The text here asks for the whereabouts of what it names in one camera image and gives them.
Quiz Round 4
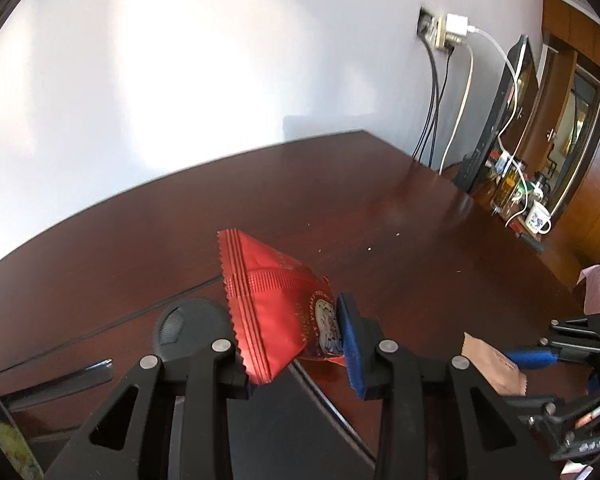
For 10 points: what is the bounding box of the beige snack packet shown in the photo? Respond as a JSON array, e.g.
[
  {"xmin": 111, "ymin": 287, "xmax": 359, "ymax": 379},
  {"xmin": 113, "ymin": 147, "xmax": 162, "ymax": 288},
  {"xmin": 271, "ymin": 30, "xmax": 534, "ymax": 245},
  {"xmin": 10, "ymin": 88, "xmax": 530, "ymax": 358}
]
[{"xmin": 462, "ymin": 333, "xmax": 528, "ymax": 396}]

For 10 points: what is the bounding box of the red snack packet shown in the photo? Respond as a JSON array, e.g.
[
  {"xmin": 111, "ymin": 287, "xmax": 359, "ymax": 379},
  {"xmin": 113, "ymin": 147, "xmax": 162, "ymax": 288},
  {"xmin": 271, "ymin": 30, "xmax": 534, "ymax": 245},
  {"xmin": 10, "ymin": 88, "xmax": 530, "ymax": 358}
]
[{"xmin": 218, "ymin": 229, "xmax": 346, "ymax": 386}]

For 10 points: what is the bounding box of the pink cloth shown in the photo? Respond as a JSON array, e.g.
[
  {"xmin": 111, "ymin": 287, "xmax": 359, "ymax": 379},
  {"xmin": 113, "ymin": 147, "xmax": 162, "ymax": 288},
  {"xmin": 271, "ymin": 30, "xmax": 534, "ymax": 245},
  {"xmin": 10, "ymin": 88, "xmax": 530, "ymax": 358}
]
[{"xmin": 577, "ymin": 264, "xmax": 600, "ymax": 315}]

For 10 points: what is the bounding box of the white blue mug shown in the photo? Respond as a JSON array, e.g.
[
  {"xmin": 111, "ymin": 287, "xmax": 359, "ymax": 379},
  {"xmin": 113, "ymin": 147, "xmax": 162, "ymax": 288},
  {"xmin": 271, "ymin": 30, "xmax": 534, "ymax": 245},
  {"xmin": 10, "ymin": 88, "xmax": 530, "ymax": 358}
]
[{"xmin": 524, "ymin": 200, "xmax": 552, "ymax": 235}]

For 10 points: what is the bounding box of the stainless steel bowl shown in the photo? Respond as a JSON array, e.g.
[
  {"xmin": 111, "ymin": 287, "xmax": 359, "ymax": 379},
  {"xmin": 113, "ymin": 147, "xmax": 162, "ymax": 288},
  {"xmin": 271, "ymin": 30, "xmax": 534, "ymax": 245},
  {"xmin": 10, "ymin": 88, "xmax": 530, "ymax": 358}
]
[{"xmin": 0, "ymin": 401, "xmax": 44, "ymax": 479}]

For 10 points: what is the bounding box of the black monitor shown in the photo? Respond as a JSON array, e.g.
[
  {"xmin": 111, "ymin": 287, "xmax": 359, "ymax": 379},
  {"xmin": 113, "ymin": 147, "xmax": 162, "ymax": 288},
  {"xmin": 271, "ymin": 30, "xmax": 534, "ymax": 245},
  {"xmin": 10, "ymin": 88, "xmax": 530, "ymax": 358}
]
[{"xmin": 453, "ymin": 34, "xmax": 539, "ymax": 193}]

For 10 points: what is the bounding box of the white charger adapter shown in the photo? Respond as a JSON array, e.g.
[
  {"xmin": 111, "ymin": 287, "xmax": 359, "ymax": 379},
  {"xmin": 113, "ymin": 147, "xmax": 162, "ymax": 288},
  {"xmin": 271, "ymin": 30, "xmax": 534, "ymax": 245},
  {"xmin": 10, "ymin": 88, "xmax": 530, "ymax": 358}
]
[{"xmin": 442, "ymin": 13, "xmax": 469, "ymax": 44}]

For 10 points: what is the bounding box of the white charger cable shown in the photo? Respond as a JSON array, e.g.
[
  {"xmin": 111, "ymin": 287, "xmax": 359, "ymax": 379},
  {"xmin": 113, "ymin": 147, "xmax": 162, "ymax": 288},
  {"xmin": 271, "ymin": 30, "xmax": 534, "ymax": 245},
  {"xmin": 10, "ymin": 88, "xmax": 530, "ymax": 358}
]
[{"xmin": 467, "ymin": 27, "xmax": 534, "ymax": 233}]

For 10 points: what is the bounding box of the black power cable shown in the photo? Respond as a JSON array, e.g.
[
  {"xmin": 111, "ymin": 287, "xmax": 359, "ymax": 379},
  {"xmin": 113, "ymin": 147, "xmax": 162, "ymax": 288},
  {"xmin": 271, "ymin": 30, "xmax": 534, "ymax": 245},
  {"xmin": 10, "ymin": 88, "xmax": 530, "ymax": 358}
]
[{"xmin": 410, "ymin": 41, "xmax": 454, "ymax": 166}]

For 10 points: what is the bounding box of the wall power outlet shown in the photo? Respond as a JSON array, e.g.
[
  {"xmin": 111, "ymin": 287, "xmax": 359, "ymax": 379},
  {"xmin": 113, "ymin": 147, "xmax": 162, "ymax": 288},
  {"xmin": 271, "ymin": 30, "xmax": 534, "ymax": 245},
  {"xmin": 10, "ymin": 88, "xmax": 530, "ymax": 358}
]
[{"xmin": 416, "ymin": 6, "xmax": 454, "ymax": 52}]

